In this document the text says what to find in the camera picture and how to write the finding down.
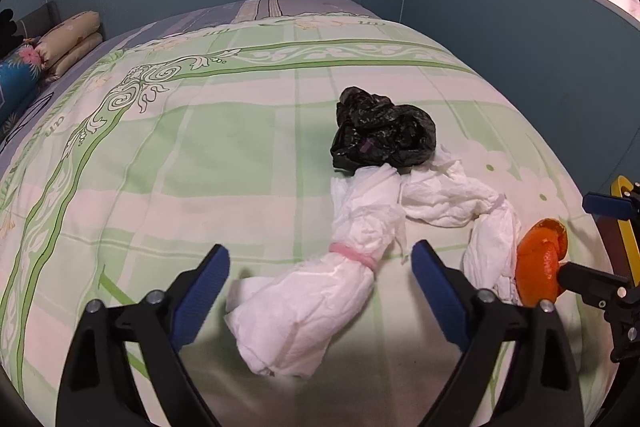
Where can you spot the black object beside headboard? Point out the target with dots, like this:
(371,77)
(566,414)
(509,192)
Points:
(6,29)

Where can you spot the crumpled black plastic bag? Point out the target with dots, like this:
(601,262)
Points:
(380,127)

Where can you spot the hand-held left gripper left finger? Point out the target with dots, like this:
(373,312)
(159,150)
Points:
(205,287)

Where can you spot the brown bin with yellow rim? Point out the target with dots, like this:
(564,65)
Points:
(629,237)

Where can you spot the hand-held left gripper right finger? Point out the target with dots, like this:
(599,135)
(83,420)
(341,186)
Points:
(440,287)

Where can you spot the green plaid blanket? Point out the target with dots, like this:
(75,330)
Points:
(225,157)

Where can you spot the blue floral pillow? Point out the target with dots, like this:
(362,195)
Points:
(17,79)

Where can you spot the orange peel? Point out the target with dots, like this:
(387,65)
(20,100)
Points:
(537,267)

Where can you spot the white tissue bundle pink band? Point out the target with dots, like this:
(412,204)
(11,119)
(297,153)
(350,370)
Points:
(310,302)

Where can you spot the beige floral pillow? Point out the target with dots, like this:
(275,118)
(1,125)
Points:
(70,44)

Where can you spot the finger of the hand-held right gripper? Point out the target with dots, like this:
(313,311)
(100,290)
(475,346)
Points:
(607,205)
(585,279)

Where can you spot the grey headboard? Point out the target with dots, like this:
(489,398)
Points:
(37,19)

